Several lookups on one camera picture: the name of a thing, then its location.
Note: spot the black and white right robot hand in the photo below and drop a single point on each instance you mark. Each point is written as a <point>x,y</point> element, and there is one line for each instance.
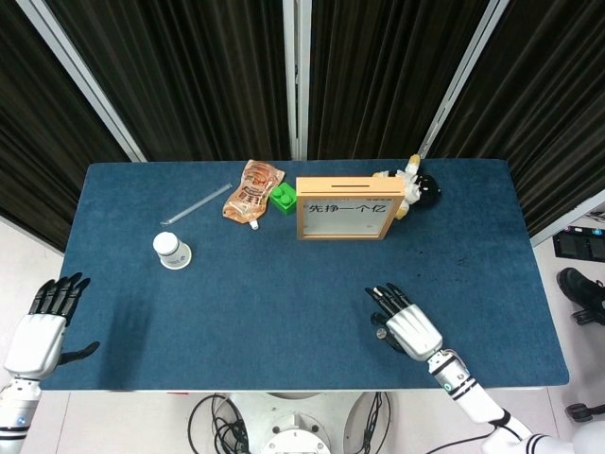
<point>413,333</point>

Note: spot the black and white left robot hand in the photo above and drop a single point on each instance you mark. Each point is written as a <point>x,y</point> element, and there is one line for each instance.
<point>35,345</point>

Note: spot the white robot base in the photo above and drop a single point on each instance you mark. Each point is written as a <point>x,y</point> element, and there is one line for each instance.
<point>295,425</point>

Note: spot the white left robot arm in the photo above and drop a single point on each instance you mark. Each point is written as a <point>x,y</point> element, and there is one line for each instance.
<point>16,411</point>

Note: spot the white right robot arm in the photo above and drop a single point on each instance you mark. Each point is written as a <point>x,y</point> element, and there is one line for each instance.
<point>465,388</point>

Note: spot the black and white plush toy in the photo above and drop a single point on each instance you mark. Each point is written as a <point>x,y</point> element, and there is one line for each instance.
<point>427,189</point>

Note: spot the blue table mat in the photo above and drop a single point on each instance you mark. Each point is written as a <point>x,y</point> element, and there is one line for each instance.
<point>260,307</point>

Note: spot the white paper cup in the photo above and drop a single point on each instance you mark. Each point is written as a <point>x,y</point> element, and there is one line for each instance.
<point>171,250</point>

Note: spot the black shoe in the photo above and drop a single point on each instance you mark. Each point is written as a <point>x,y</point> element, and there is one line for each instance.
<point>579,291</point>

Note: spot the black chair caster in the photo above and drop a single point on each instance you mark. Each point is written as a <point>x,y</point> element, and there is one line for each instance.
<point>581,411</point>

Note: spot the green toy brick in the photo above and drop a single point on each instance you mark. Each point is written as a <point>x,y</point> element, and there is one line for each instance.
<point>283,198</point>

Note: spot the black device with coloured lights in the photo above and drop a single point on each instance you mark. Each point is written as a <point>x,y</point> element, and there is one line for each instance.
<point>579,246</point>

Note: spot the clear plastic tube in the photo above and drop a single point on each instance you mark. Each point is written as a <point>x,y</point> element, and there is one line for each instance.
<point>196,204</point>

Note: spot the orange spout pouch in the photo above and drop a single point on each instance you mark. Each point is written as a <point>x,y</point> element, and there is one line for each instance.
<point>250,194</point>

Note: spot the black pleated curtain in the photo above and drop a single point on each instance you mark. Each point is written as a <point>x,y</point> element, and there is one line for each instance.
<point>378,71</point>
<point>543,94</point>
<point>189,80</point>
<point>38,118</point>

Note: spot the wooden framed money box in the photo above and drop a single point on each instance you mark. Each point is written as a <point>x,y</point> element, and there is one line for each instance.
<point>347,222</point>

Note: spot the white metal frame post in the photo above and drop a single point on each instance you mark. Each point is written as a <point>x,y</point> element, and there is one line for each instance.
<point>462,78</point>
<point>85,82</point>
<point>295,71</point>
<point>567,220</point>

